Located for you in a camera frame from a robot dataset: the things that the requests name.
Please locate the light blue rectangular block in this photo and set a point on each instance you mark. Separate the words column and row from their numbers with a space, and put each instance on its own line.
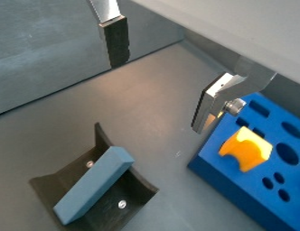
column 93, row 184

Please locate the yellow arch block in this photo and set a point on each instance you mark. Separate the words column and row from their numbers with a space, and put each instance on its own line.
column 248, row 148

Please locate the blue shape sorting board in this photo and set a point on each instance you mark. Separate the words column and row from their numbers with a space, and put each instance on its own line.
column 267, row 191

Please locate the black curved fixture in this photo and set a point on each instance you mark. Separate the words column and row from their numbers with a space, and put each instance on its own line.
column 121, row 202

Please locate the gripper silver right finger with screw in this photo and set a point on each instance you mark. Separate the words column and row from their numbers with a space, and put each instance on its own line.
column 221, row 96

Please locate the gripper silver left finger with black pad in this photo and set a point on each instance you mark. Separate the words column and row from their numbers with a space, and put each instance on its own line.
column 115, row 30

